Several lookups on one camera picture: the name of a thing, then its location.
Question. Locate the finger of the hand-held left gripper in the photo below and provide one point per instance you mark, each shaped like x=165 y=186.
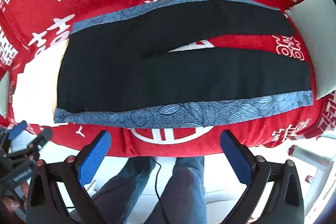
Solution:
x=17 y=129
x=39 y=140

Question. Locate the person's left leg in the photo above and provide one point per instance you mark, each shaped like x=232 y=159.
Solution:
x=118 y=187

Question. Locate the person's left hand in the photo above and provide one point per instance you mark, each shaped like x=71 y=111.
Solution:
x=11 y=204

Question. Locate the black and grey shorts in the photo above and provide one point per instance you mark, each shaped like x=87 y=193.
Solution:
x=157 y=77

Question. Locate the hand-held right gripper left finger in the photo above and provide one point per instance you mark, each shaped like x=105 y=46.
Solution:
x=94 y=158

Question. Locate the small red object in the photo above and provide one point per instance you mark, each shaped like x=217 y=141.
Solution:
x=308 y=178
x=292 y=150

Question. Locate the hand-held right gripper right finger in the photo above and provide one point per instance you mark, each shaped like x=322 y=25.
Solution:
x=233 y=158

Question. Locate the pale pillow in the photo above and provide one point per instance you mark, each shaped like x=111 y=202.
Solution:
x=315 y=43

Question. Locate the white metal rack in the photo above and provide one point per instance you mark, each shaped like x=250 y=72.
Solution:
x=319 y=163

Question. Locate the person's right leg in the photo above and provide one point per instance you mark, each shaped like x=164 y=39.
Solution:
x=181 y=187

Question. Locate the person's leg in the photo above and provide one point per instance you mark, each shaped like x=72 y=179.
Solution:
x=181 y=187
x=118 y=187

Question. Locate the white folded cloth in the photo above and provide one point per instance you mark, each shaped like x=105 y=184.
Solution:
x=36 y=82

